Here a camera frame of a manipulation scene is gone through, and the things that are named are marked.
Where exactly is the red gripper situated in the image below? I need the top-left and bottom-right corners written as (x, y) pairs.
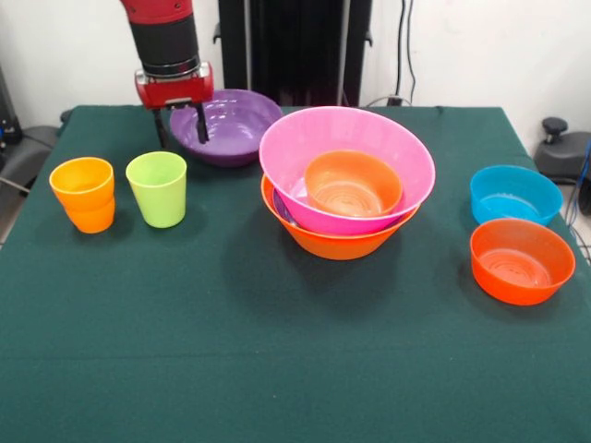
top-left (134, 60), bottom-right (215, 150)

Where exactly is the green cup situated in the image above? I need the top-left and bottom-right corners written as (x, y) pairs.
top-left (125, 150), bottom-right (188, 229)

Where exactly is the large pink bowl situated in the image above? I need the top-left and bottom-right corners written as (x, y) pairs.
top-left (258, 106), bottom-right (437, 235)

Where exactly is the small red bowl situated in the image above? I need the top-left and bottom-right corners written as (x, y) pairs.
top-left (469, 218), bottom-right (576, 306)
top-left (304, 150), bottom-right (404, 218)

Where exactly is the large orange bowl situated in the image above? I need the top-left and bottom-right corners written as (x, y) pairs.
top-left (260, 174), bottom-right (422, 262)

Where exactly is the orange cup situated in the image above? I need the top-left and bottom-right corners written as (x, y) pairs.
top-left (48, 156), bottom-right (116, 234)

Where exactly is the grey floor stand base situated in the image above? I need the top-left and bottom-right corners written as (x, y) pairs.
top-left (0, 124), bottom-right (57, 195)
top-left (535, 117), bottom-right (591, 186)

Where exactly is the black equipment case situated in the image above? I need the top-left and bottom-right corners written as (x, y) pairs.
top-left (0, 64), bottom-right (24, 145)

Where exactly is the dark green tablecloth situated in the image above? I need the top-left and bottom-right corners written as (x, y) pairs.
top-left (0, 105), bottom-right (591, 443)

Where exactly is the small blue bowl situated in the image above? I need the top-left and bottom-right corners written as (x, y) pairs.
top-left (469, 164), bottom-right (564, 227)

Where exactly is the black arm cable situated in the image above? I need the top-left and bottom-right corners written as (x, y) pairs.
top-left (394, 0), bottom-right (407, 99)
top-left (404, 0), bottom-right (417, 106)

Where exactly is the blue cable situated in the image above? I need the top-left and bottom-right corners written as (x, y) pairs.
top-left (565, 138), bottom-right (591, 259)

